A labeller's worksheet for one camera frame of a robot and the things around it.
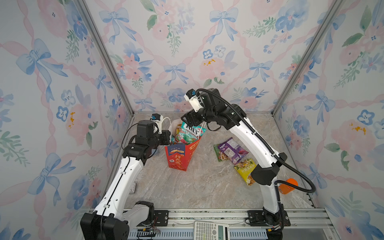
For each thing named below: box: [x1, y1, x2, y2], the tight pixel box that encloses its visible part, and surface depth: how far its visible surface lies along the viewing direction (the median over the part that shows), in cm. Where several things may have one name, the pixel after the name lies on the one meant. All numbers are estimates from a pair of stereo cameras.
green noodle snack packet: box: [213, 144, 226, 162], surface depth 97 cm
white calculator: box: [194, 221, 230, 240], surface depth 71 cm
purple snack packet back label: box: [217, 137, 249, 165], surface depth 97 cm
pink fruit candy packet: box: [171, 121, 207, 145], surface depth 80 cm
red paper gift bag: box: [165, 118, 202, 172], surface depth 79 cm
